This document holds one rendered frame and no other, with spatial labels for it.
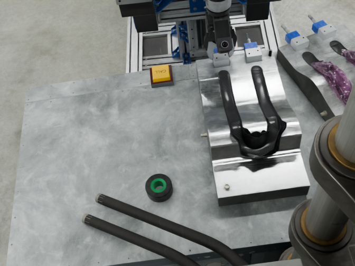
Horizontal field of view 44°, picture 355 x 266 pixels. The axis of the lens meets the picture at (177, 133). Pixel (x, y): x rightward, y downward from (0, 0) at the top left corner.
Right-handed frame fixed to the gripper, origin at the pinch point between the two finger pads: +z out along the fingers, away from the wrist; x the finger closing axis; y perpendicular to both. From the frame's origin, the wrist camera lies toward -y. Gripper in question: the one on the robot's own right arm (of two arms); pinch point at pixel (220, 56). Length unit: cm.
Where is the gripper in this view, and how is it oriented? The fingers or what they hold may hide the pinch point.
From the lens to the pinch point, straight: 149.5
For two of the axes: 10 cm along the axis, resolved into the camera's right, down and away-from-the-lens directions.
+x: -9.9, 1.4, 0.3
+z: 1.0, 5.5, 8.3
